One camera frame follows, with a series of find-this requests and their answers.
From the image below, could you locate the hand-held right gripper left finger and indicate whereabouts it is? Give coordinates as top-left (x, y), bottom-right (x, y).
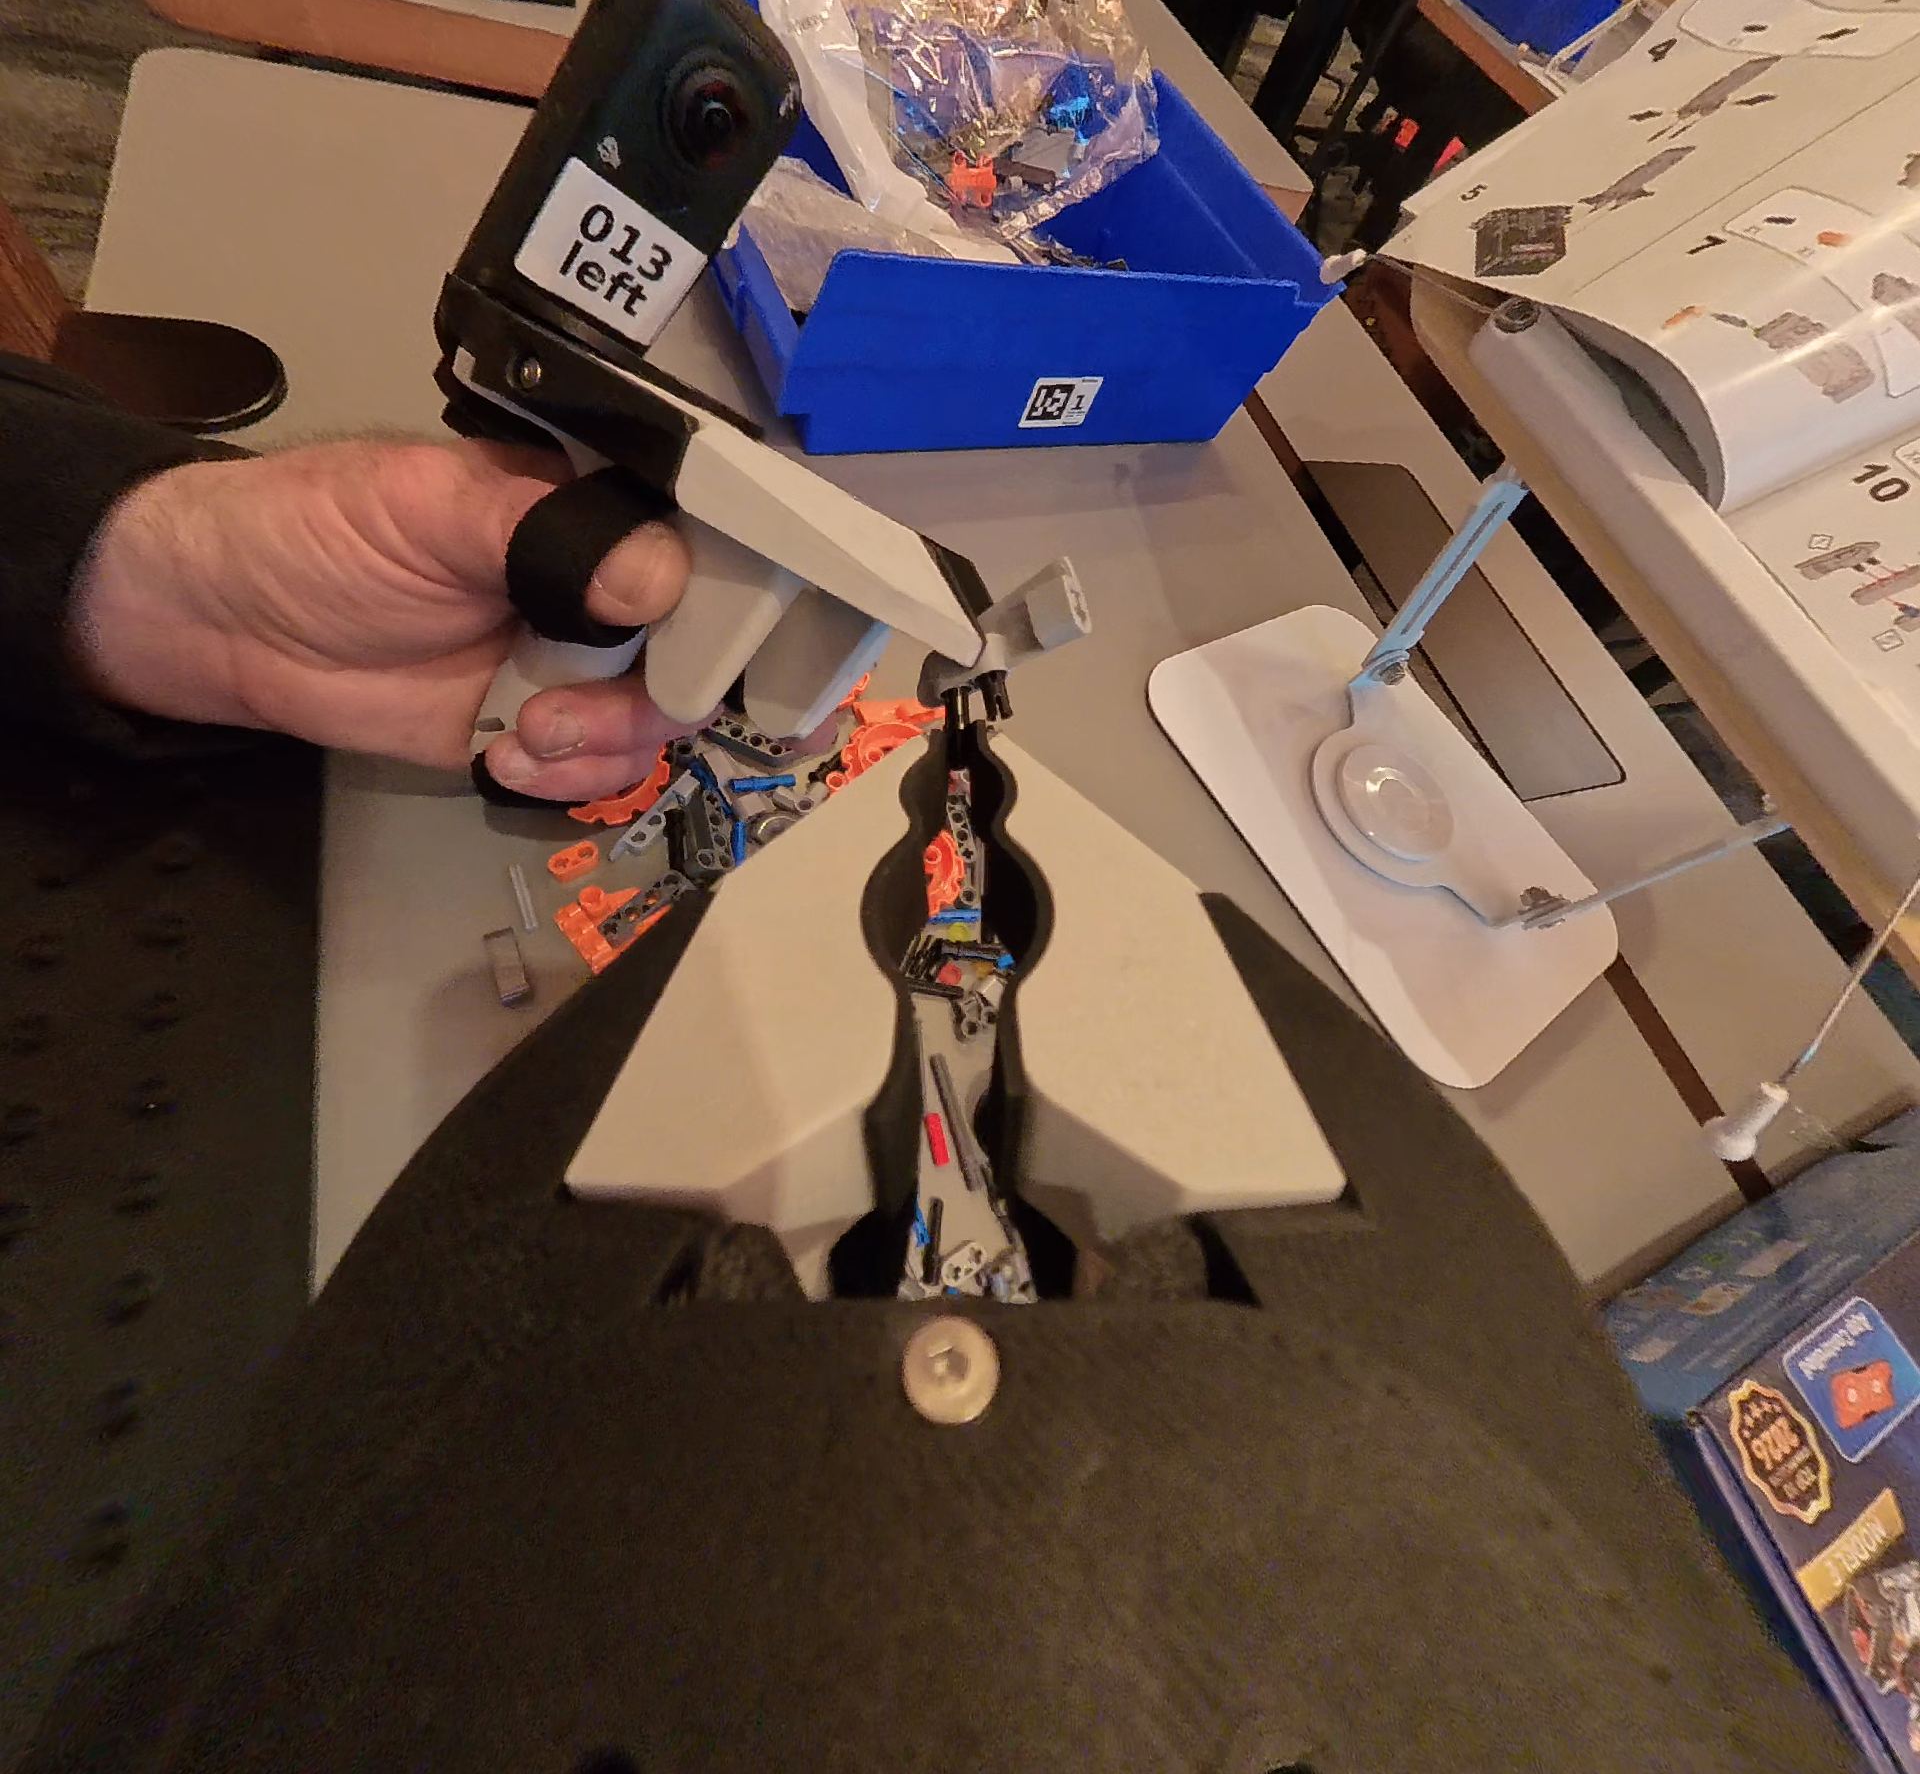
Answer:
top-left (565, 734), bottom-right (961, 1289)

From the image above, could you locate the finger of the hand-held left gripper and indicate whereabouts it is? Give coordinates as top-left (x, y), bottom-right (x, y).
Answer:
top-left (667, 411), bottom-right (999, 667)
top-left (736, 591), bottom-right (903, 742)

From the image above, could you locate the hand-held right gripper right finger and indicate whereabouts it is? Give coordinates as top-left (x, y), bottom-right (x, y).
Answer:
top-left (967, 732), bottom-right (1350, 1289)

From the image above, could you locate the black connector pin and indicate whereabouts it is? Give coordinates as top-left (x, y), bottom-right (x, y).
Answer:
top-left (937, 670), bottom-right (1010, 770)

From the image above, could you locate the pile of plastic building pieces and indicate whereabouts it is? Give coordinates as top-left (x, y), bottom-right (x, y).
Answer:
top-left (543, 689), bottom-right (1036, 1295)

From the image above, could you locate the grey connector piece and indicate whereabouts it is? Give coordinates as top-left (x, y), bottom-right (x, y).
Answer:
top-left (975, 560), bottom-right (1098, 660)

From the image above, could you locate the person's left hand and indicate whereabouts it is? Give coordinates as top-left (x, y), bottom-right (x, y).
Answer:
top-left (67, 430), bottom-right (707, 810)

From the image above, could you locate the blue storage bin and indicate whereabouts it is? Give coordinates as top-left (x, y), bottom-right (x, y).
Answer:
top-left (712, 66), bottom-right (1343, 456)

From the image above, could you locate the clear plastic parts bag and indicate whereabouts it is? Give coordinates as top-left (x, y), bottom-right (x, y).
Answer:
top-left (736, 0), bottom-right (1165, 276)

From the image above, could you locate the white book stand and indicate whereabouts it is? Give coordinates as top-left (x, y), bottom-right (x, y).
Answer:
top-left (1149, 246), bottom-right (1920, 1167)

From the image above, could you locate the blue cardboard kit box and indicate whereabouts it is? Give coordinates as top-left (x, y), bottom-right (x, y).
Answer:
top-left (1599, 1145), bottom-right (1920, 1774)

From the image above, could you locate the instruction booklet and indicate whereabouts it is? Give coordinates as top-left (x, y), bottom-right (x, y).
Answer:
top-left (1386, 0), bottom-right (1920, 742)

